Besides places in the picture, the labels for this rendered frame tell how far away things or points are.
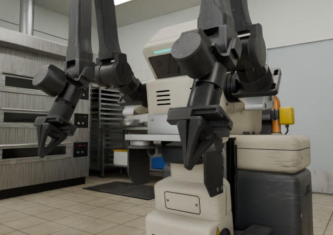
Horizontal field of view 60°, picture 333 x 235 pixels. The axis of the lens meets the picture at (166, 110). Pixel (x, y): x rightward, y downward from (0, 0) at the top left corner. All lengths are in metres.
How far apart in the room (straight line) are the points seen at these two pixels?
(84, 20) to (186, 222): 0.64
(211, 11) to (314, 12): 4.07
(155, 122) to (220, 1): 0.43
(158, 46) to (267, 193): 0.59
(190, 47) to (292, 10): 4.26
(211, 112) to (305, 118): 3.95
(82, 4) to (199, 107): 0.54
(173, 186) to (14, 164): 3.35
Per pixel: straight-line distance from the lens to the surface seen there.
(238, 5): 0.71
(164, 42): 0.84
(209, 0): 0.61
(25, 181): 4.20
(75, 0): 0.91
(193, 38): 0.50
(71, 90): 0.82
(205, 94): 0.51
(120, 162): 5.12
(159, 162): 4.58
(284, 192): 1.03
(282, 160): 1.02
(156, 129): 0.88
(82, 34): 0.88
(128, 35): 6.18
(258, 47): 0.69
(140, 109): 1.00
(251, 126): 1.10
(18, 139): 4.10
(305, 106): 4.41
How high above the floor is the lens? 0.83
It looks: 4 degrees up
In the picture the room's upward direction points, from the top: straight up
